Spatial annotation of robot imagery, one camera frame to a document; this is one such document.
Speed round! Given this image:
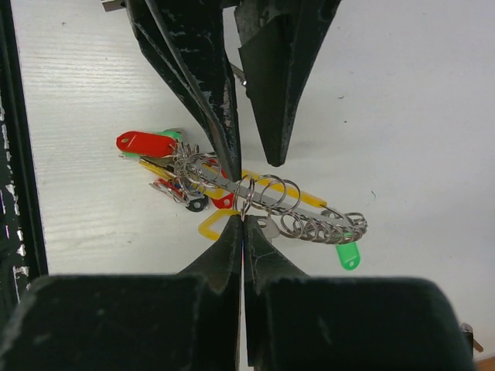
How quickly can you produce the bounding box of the red key tag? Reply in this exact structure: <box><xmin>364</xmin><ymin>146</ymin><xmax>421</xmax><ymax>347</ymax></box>
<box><xmin>115</xmin><ymin>130</ymin><xmax>177</xmax><ymax>159</ymax></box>

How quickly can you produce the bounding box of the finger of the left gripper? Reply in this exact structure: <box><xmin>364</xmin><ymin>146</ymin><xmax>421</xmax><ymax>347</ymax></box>
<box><xmin>234</xmin><ymin>0</ymin><xmax>340</xmax><ymax>167</ymax></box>
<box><xmin>125</xmin><ymin>1</ymin><xmax>241</xmax><ymax>181</ymax></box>

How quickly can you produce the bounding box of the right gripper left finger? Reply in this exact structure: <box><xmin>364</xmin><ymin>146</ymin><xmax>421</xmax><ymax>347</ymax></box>
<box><xmin>1</xmin><ymin>216</ymin><xmax>243</xmax><ymax>370</ymax></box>

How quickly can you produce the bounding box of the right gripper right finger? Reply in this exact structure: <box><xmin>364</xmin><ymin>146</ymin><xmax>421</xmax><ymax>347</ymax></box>
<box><xmin>243</xmin><ymin>216</ymin><xmax>475</xmax><ymax>370</ymax></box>

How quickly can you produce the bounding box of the yellow key tag key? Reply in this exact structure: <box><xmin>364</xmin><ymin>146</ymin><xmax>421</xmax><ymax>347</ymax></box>
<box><xmin>197</xmin><ymin>208</ymin><xmax>279</xmax><ymax>243</ymax></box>

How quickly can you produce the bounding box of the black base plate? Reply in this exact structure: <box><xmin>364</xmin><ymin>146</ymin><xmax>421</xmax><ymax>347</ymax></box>
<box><xmin>1</xmin><ymin>1</ymin><xmax>48</xmax><ymax>321</ymax></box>

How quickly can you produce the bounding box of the large metal keyring yellow handle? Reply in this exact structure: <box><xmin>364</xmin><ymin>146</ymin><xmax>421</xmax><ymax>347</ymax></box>
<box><xmin>173</xmin><ymin>142</ymin><xmax>368</xmax><ymax>245</ymax></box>

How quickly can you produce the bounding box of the green tag key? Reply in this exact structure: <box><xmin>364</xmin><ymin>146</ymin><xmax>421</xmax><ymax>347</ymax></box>
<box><xmin>335</xmin><ymin>233</ymin><xmax>360</xmax><ymax>271</ymax></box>

